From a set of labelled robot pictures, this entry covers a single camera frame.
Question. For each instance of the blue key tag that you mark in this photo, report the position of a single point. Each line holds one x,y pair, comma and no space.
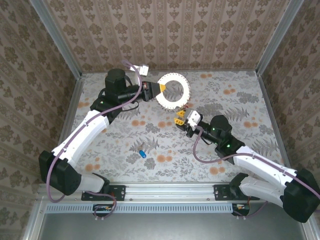
142,153

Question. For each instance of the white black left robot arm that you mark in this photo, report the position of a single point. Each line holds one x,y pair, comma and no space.
60,175

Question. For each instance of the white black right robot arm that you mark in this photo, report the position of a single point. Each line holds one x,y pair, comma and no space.
300,200

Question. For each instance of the floral patterned table cover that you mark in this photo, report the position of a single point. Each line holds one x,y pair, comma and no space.
175,170

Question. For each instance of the grey metal sheet panel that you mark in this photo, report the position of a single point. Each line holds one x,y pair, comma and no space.
170,227

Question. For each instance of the thin aluminium rail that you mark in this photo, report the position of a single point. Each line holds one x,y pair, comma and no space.
200,71

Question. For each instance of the aluminium side rail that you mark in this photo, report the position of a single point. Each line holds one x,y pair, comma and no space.
67,125
274,120

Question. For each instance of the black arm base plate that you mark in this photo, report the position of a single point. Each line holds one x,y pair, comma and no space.
120,192
220,192

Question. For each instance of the wide aluminium frame rail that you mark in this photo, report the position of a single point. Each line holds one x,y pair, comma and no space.
170,190

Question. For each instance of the aluminium corner post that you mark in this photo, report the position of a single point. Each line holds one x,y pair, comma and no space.
58,37
278,37

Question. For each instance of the aluminium lower frame rail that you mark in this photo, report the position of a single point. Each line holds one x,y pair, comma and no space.
35,220
312,232

